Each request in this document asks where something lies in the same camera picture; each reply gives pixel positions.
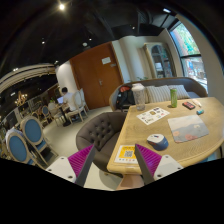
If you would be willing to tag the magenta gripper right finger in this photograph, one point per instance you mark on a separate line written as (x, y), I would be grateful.
(154, 166)

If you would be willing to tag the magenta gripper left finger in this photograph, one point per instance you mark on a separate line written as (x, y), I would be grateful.
(74, 168)

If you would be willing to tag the white and blue computer mouse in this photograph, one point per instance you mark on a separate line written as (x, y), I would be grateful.
(158, 141)

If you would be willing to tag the grey printed mouse pad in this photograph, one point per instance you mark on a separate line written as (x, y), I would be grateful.
(187, 128)

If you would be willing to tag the yellow QR code sticker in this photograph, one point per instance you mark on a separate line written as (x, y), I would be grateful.
(126, 154)

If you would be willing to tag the grey tufted armchair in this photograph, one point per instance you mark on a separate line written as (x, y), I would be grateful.
(102, 131)

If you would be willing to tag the white printed menu sheet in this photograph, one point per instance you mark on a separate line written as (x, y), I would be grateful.
(152, 115)

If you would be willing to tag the blue upholstered chair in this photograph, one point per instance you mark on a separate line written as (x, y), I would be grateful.
(33, 132)
(19, 150)

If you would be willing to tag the blue upholstered chair near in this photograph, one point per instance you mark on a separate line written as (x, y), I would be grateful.
(19, 150)

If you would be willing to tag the white wooden chair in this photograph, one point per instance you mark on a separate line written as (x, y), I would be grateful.
(79, 106)

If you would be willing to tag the person in white shirt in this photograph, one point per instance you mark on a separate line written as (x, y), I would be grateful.
(68, 100)

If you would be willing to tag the small teal eraser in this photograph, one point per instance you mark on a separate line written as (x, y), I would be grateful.
(199, 112)

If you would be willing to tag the black red small box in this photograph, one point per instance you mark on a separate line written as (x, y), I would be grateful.
(188, 105)

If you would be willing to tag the black backpack on sofa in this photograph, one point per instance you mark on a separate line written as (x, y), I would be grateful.
(125, 98)

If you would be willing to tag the grey sofa with striped cushions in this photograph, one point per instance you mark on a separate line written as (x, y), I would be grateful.
(158, 90)

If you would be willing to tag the green drink can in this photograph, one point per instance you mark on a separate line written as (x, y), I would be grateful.
(173, 94)

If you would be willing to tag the white pen on table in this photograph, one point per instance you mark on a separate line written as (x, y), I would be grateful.
(196, 102)

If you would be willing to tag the clear plastic jar white lid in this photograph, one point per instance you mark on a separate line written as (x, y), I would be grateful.
(139, 96)

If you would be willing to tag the brown wooden door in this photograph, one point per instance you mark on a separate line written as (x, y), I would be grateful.
(96, 72)

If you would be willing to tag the white glass display cabinet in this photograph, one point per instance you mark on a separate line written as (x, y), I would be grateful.
(160, 60)

